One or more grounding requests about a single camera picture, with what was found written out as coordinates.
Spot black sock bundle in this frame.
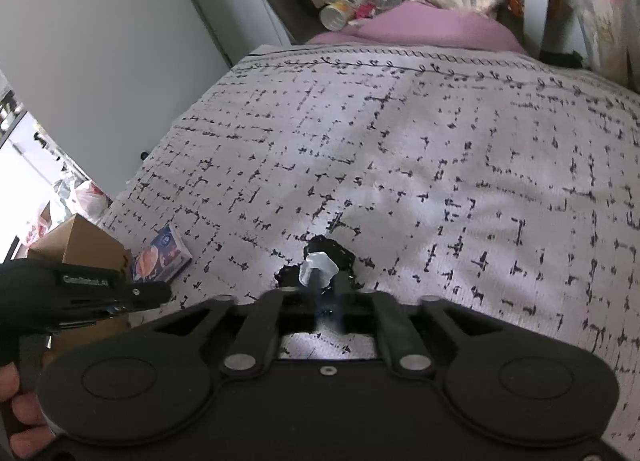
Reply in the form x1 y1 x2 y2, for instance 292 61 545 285
274 235 356 325

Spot blue tissue pack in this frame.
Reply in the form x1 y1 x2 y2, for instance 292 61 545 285
131 224 192 282

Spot person left hand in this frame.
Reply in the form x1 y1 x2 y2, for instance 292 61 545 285
1 363 55 460

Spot cardboard box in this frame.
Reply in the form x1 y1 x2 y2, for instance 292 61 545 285
27 215 132 367

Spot white plastic bag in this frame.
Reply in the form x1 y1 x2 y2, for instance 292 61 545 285
74 180 112 223

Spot patterned bed cover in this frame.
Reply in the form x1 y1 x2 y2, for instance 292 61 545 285
102 44 639 460

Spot pink pillow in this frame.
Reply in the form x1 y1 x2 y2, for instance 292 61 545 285
308 1 527 55

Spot paper cup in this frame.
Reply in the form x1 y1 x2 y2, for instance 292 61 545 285
319 0 362 31

